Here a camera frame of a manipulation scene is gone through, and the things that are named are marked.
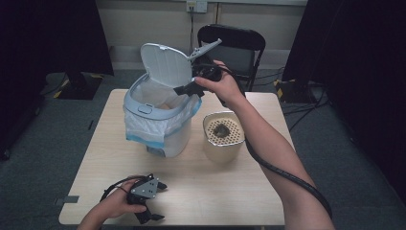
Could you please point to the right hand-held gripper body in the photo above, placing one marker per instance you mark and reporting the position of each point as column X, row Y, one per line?
column 206, row 68

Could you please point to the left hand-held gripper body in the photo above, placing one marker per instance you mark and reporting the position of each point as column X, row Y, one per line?
column 145, row 189

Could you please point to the white trash can grey lid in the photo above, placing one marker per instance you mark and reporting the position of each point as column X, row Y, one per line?
column 166, row 64

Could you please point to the dark wet tea leaves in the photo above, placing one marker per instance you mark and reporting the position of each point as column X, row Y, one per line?
column 221, row 130

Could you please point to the beige strainer container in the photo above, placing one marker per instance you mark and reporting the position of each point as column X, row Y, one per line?
column 223, row 150

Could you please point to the person's right hand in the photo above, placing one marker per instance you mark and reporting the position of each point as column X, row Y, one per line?
column 226, row 87

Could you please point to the person's left hand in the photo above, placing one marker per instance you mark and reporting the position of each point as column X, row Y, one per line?
column 115, row 202

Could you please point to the black folding chair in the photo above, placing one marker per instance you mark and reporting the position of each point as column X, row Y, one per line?
column 242, row 41

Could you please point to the white blue plastic trash bag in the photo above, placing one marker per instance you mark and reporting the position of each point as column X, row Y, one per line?
column 143, row 129

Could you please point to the grey tape strip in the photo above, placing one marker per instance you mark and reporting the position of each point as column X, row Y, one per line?
column 68, row 199

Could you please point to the small black floor strip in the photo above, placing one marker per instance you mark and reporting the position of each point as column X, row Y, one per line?
column 91, row 124

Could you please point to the black stand base striped tape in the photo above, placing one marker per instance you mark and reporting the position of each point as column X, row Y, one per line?
column 76, row 86
column 293, row 91

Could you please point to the black curtain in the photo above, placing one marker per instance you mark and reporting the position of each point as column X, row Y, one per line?
column 48, row 48
column 360, row 64

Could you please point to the white wall socket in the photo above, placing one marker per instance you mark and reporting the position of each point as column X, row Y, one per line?
column 196, row 5

